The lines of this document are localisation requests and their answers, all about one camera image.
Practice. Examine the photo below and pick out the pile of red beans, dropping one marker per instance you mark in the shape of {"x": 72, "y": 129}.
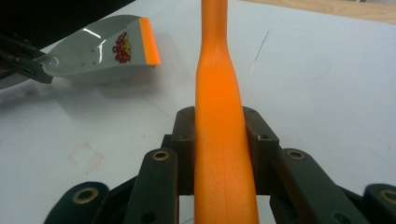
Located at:
{"x": 122, "y": 48}

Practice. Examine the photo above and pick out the grey dustpan with orange edge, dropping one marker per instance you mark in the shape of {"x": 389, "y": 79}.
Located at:
{"x": 87, "y": 53}

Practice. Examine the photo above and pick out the orange brush with grey bristles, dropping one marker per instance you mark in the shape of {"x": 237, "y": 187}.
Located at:
{"x": 218, "y": 124}

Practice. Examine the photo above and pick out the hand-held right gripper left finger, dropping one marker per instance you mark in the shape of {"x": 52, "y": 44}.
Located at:
{"x": 183, "y": 149}

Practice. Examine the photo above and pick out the wooden table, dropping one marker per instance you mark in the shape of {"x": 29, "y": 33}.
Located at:
{"x": 358, "y": 11}

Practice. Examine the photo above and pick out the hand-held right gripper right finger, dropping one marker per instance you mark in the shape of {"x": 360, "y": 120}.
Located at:
{"x": 261, "y": 149}

